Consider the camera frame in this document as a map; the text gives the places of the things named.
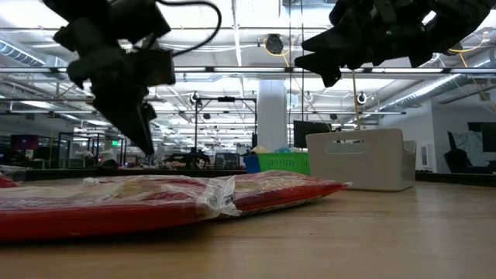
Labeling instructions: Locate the green plastic basket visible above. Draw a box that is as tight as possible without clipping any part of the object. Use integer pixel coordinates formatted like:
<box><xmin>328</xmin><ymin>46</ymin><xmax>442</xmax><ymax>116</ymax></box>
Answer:
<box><xmin>255</xmin><ymin>152</ymin><xmax>311</xmax><ymax>176</ymax></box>

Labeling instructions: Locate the dark wall television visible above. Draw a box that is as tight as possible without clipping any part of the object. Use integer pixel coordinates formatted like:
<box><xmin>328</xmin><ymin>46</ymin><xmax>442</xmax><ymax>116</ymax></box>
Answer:
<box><xmin>10</xmin><ymin>133</ymin><xmax>40</xmax><ymax>151</ymax></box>

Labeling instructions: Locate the white building column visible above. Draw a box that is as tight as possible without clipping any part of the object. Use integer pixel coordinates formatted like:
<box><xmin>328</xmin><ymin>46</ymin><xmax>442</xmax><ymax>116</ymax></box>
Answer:
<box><xmin>257</xmin><ymin>79</ymin><xmax>290</xmax><ymax>153</ymax></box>

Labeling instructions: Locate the clear plastic container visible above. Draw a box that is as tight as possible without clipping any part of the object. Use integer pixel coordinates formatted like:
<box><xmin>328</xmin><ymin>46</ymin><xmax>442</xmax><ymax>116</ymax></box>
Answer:
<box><xmin>0</xmin><ymin>164</ymin><xmax>27</xmax><ymax>184</ymax></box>

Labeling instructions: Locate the background robot workstation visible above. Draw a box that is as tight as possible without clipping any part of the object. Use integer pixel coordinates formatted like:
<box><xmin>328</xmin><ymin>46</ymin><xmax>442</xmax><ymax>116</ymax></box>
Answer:
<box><xmin>162</xmin><ymin>95</ymin><xmax>259</xmax><ymax>170</ymax></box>

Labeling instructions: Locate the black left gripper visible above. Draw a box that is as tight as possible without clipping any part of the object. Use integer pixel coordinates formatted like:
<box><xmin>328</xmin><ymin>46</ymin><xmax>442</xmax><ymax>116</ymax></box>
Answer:
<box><xmin>67</xmin><ymin>48</ymin><xmax>158</xmax><ymax>156</ymax></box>

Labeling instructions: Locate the black computer monitor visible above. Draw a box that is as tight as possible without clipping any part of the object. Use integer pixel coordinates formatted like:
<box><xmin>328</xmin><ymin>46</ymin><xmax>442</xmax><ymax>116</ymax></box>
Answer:
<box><xmin>293</xmin><ymin>119</ymin><xmax>332</xmax><ymax>149</ymax></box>

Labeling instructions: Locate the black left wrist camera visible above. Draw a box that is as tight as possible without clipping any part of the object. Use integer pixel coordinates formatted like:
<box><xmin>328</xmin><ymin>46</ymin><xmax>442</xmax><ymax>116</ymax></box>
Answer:
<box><xmin>126</xmin><ymin>48</ymin><xmax>177</xmax><ymax>87</ymax></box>

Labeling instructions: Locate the blue plastic basket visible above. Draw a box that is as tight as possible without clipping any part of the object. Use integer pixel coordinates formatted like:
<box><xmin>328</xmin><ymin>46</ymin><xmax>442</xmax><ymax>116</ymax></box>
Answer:
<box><xmin>243</xmin><ymin>154</ymin><xmax>261</xmax><ymax>174</ymax></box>

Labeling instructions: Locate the large red snack package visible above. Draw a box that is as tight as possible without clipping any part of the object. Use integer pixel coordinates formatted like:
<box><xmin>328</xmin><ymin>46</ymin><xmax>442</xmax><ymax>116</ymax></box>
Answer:
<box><xmin>0</xmin><ymin>172</ymin><xmax>243</xmax><ymax>242</ymax></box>

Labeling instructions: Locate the white plastic storage bin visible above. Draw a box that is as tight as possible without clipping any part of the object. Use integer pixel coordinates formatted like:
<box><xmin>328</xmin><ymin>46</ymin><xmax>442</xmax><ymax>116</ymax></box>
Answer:
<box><xmin>305</xmin><ymin>128</ymin><xmax>418</xmax><ymax>193</ymax></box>

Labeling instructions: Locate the far red snack packet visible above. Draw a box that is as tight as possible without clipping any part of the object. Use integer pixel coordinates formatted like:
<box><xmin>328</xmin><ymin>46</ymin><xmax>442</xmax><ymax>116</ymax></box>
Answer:
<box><xmin>224</xmin><ymin>170</ymin><xmax>348</xmax><ymax>217</ymax></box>

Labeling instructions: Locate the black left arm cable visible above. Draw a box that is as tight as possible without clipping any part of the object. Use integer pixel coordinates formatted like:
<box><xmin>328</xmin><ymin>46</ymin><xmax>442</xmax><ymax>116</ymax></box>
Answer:
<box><xmin>157</xmin><ymin>0</ymin><xmax>223</xmax><ymax>58</ymax></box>

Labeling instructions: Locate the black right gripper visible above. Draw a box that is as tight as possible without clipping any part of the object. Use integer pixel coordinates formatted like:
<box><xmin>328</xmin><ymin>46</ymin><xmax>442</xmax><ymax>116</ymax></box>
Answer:
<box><xmin>294</xmin><ymin>0</ymin><xmax>439</xmax><ymax>88</ymax></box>

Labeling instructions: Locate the black ceiling cable reel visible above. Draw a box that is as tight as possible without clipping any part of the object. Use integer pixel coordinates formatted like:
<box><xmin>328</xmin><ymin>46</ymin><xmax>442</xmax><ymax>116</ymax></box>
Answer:
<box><xmin>265</xmin><ymin>33</ymin><xmax>285</xmax><ymax>55</ymax></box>

